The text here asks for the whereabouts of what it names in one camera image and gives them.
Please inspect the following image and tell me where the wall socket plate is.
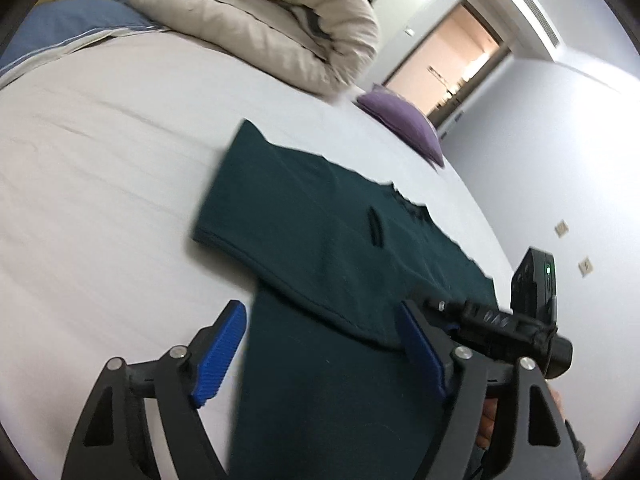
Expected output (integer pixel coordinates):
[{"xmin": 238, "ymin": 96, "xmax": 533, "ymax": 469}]
[
  {"xmin": 554, "ymin": 220, "xmax": 568, "ymax": 237},
  {"xmin": 578, "ymin": 257, "xmax": 593, "ymax": 276}
]

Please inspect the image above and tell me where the dark brown door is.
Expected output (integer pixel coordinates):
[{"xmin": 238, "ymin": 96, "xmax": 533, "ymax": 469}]
[{"xmin": 427, "ymin": 46, "xmax": 511, "ymax": 129}]

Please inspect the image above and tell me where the purple cushion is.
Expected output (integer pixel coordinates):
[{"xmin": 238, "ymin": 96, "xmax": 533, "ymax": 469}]
[{"xmin": 355, "ymin": 84, "xmax": 445, "ymax": 168}]

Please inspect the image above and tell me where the rolled beige duvet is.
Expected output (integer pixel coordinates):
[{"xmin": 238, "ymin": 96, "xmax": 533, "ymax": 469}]
[{"xmin": 126, "ymin": 0, "xmax": 380, "ymax": 96}]

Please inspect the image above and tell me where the dark green sweater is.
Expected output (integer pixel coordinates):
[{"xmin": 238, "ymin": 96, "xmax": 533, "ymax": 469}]
[{"xmin": 193, "ymin": 122, "xmax": 496, "ymax": 479}]

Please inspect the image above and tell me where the ceiling air vent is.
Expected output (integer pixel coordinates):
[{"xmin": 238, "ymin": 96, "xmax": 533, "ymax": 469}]
[{"xmin": 523, "ymin": 0, "xmax": 560, "ymax": 47}]

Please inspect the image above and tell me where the person's hand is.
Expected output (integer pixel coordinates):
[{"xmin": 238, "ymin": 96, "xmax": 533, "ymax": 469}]
[{"xmin": 473, "ymin": 387, "xmax": 566, "ymax": 452}]

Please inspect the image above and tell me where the blue pillow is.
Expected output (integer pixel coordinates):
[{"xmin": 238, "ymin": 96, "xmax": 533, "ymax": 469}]
[{"xmin": 1, "ymin": 0, "xmax": 162, "ymax": 81}]

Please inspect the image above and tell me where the white bed sheet mattress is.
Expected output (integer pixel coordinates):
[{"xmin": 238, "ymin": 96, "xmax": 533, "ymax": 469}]
[{"xmin": 1, "ymin": 32, "xmax": 512, "ymax": 479}]

